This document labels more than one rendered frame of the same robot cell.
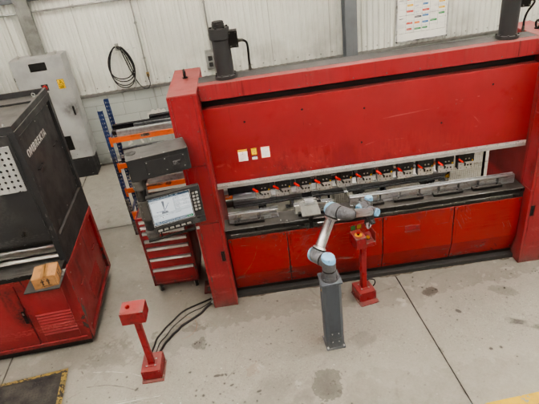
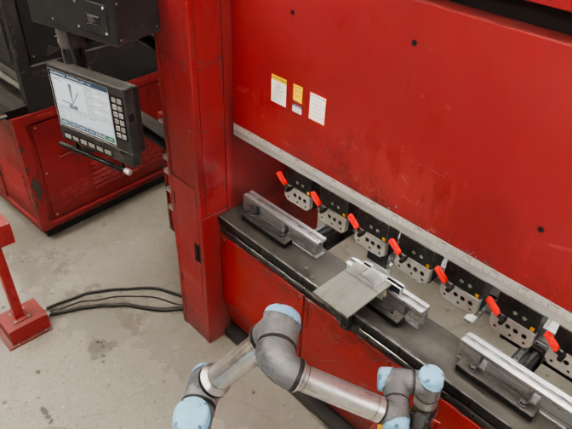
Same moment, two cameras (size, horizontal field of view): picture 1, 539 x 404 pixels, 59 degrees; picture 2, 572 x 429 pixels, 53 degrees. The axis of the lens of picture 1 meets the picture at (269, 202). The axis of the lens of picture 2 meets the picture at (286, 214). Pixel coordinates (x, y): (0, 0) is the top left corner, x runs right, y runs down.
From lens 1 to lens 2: 3.07 m
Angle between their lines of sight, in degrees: 38
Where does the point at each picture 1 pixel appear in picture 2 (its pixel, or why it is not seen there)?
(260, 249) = (260, 290)
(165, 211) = (74, 105)
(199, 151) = (177, 30)
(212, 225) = (187, 190)
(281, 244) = not seen: hidden behind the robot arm
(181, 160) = (100, 21)
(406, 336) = not seen: outside the picture
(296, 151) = (375, 145)
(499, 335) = not seen: outside the picture
